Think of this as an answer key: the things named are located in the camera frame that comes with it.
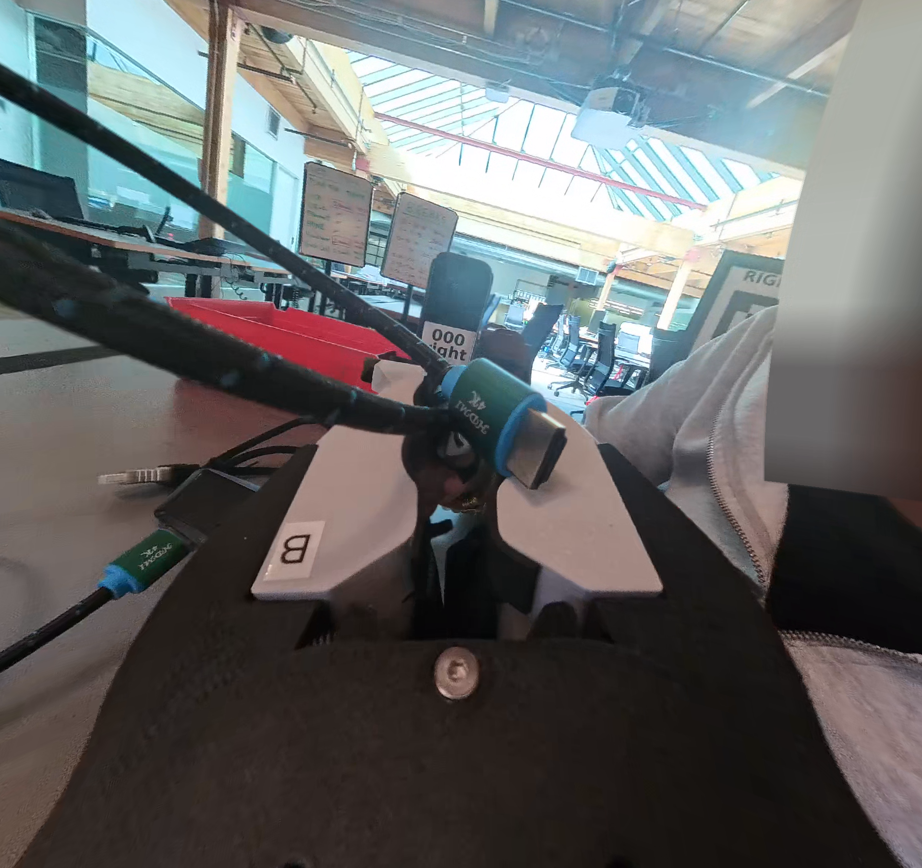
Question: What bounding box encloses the grey usb hub with cable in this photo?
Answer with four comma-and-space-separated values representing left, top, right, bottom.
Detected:
97, 417, 321, 546

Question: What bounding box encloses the black laptop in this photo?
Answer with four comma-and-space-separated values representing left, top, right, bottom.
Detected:
0, 158, 86, 224

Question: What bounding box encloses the white ceiling projector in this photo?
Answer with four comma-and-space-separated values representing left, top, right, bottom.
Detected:
572, 83, 649, 148

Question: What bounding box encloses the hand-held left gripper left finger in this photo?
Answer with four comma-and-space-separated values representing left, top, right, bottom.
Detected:
251, 360, 433, 604

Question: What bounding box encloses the person's right forearm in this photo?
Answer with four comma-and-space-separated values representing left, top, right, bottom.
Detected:
582, 305, 782, 501

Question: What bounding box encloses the black framed paper sign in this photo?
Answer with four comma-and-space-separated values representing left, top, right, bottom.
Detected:
693, 248, 788, 342

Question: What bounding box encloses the brown office chair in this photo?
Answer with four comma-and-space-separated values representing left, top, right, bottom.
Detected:
477, 328, 535, 388

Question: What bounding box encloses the brown-topped office desk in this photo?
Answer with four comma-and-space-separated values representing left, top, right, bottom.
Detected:
0, 205, 292, 300

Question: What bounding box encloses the red plastic bin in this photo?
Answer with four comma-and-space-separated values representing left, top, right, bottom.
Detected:
164, 296, 412, 401

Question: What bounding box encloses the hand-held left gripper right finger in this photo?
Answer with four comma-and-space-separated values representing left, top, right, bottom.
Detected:
496, 434, 664, 599

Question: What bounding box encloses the row of black office chairs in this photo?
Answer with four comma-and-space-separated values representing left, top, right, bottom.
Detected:
504, 299, 696, 402

